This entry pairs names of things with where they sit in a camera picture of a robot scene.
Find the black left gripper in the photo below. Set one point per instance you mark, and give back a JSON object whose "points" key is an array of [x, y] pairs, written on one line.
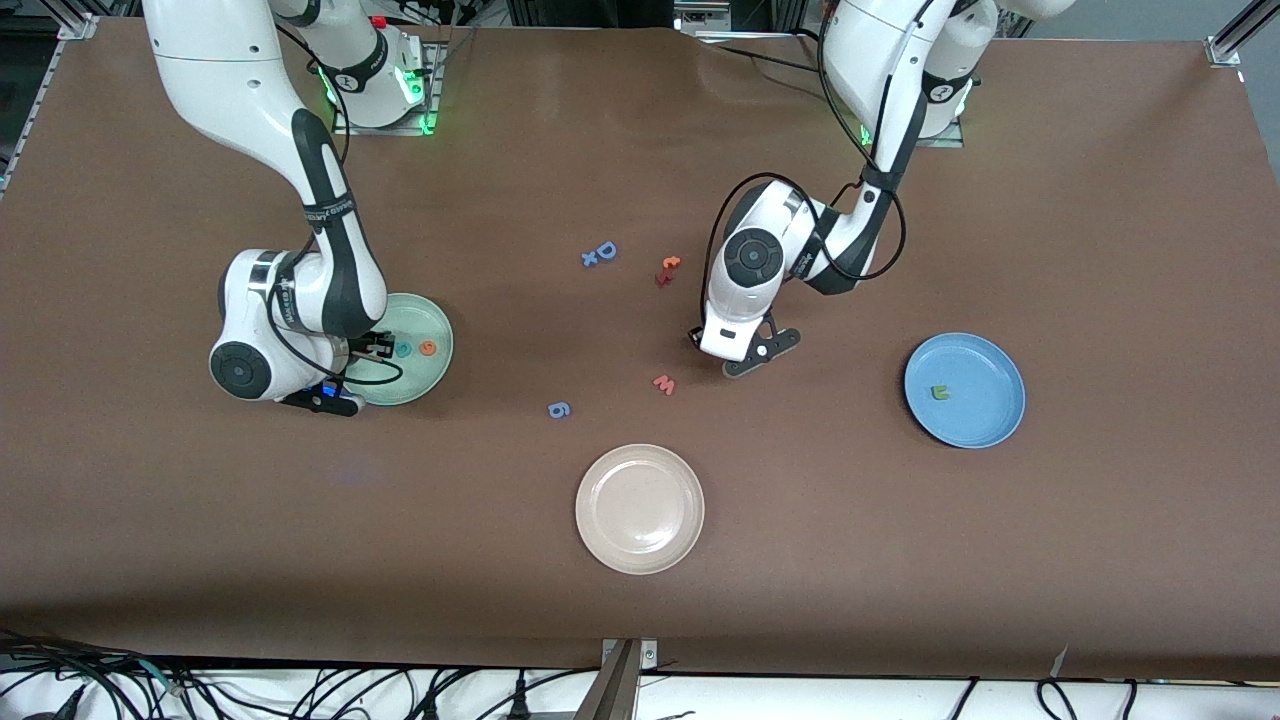
{"points": [[695, 335]]}

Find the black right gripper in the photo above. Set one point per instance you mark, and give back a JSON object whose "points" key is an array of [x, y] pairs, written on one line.
{"points": [[366, 347]]}

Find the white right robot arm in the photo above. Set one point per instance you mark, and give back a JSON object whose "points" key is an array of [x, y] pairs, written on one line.
{"points": [[220, 80]]}

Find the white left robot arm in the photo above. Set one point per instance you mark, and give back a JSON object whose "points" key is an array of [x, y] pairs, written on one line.
{"points": [[870, 50]]}

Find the pink foam letter w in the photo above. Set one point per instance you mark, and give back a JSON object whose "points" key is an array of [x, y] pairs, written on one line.
{"points": [[665, 386]]}

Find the pale green plate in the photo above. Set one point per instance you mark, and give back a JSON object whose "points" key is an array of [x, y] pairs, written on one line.
{"points": [[425, 320]]}

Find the blue foam letter D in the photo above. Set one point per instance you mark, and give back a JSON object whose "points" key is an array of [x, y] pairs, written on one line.
{"points": [[600, 251]]}

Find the beige white plate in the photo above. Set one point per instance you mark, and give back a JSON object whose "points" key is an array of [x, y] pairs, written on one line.
{"points": [[640, 510]]}

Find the blue plate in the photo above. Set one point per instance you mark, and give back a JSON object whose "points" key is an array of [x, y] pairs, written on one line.
{"points": [[975, 420]]}

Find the black background box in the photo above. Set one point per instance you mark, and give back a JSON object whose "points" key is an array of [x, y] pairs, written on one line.
{"points": [[600, 12]]}

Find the metal right arm base mount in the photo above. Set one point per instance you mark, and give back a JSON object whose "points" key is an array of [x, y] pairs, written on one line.
{"points": [[350, 128]]}

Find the metal left arm base mount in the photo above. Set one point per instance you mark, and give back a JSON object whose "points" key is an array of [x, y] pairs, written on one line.
{"points": [[945, 140]]}

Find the metal table edge bracket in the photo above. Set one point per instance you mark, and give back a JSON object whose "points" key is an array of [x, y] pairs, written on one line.
{"points": [[620, 680]]}

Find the aluminium frame profile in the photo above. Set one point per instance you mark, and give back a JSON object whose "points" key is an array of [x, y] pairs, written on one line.
{"points": [[75, 20]]}

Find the aluminium frame corner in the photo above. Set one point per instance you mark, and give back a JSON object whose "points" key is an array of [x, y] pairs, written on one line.
{"points": [[1225, 50]]}

